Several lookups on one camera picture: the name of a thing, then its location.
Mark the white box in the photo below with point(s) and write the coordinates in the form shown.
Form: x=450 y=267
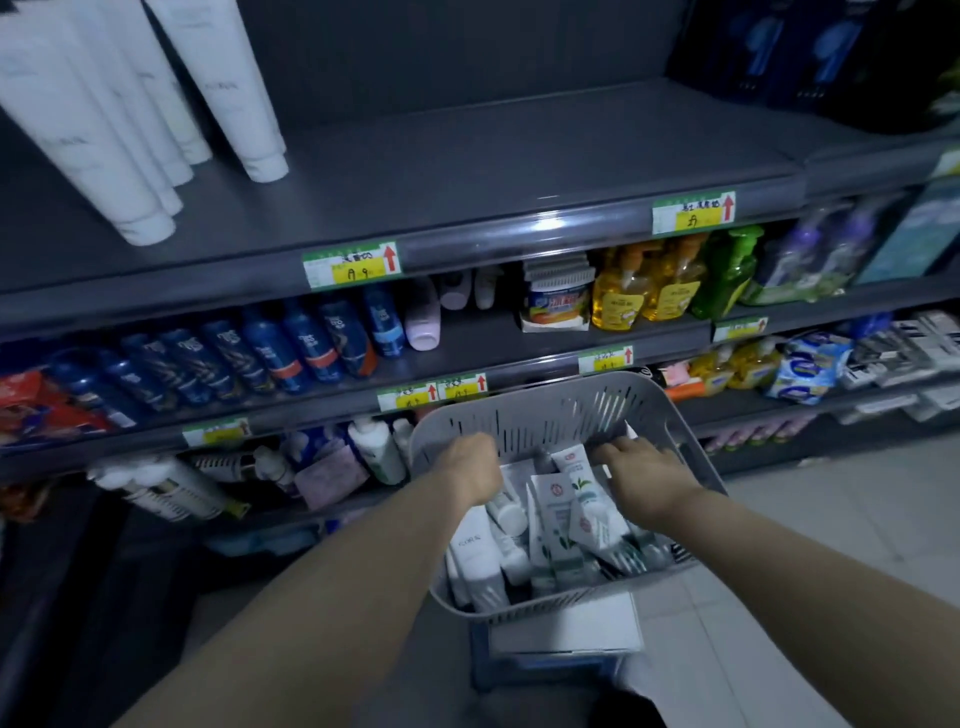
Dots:
x=570 y=626

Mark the person's left hand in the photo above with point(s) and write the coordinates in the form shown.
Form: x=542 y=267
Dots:
x=469 y=469

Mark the teal box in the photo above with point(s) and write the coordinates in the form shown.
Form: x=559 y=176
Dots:
x=911 y=236

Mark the pile of plain white tubes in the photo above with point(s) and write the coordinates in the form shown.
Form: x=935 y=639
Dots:
x=480 y=559

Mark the orange packet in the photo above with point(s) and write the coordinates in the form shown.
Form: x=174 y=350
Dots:
x=679 y=382

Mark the person's right fingers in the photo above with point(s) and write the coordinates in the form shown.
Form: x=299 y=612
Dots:
x=611 y=450

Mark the person's right forearm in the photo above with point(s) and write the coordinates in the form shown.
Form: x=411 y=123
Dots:
x=817 y=607

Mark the small white bottle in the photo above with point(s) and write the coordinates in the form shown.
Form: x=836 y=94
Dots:
x=271 y=466

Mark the dark grey shelf unit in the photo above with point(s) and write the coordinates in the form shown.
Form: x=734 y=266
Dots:
x=525 y=150

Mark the dark blue product packs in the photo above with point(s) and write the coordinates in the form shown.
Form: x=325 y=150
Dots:
x=817 y=52

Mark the pale pink soft packet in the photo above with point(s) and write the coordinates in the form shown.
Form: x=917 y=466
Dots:
x=331 y=478

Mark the white tube with leaf print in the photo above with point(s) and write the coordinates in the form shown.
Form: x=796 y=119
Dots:
x=589 y=491
x=555 y=517

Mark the row of pink items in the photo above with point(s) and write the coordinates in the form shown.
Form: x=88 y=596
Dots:
x=757 y=435

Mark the blue stool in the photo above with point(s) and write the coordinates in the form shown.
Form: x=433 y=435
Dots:
x=540 y=667

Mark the small blue bottle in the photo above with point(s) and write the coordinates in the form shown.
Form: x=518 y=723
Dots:
x=311 y=446

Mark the small pale pink bottle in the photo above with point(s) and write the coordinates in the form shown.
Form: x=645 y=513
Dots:
x=486 y=287
x=456 y=291

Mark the white spray bottles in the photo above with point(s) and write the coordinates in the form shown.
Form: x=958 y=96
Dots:
x=165 y=487

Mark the person's left forearm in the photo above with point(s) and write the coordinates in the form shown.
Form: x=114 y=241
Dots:
x=330 y=607

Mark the white tub with colourful label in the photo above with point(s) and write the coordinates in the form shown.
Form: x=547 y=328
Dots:
x=557 y=296

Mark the person's right hand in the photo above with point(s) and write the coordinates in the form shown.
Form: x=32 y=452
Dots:
x=652 y=480

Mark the clear purple detergent bottle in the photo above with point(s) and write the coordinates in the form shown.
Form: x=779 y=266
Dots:
x=855 y=244
x=787 y=259

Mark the blue and white packets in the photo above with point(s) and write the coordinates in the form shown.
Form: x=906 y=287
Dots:
x=810 y=367

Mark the yellow dish soap bottle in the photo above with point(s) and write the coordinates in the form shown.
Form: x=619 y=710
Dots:
x=619 y=292
x=675 y=281

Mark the green and yellow price label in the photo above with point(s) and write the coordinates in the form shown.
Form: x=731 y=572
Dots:
x=463 y=387
x=217 y=433
x=605 y=359
x=407 y=397
x=740 y=329
x=694 y=213
x=352 y=265

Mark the row of blue shampoo bottles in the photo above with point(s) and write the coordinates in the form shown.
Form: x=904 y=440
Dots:
x=225 y=356

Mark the grey and white boxes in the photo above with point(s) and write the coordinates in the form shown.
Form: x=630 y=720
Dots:
x=900 y=345

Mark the tall white cosmetic tube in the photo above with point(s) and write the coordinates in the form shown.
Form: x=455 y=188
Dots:
x=225 y=82
x=67 y=127
x=161 y=191
x=174 y=161
x=191 y=131

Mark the white round-shouldered bottle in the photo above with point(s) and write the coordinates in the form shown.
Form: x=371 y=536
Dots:
x=376 y=450

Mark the red snack packets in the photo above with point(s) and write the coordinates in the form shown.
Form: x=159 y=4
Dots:
x=37 y=409

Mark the grey slotted plastic basket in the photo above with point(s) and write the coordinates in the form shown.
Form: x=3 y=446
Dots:
x=540 y=412

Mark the small yellow bottles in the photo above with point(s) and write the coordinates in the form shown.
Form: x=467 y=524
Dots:
x=739 y=366

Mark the green pump bottle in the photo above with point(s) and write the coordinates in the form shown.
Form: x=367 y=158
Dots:
x=724 y=270

